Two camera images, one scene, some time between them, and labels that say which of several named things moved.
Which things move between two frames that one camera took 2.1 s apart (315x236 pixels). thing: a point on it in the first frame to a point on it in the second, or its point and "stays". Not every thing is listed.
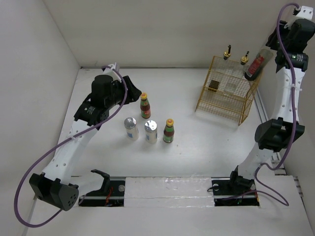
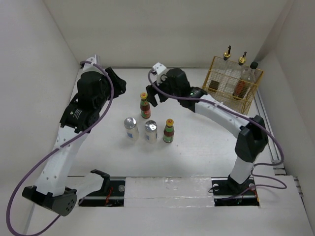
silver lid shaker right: x=150 y=129 stays
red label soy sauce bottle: x=258 y=64 to x=245 y=82
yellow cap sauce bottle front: x=169 y=131 stays
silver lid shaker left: x=132 y=130 stays
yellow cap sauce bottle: x=145 y=108 stays
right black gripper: x=272 y=41 to x=151 y=97
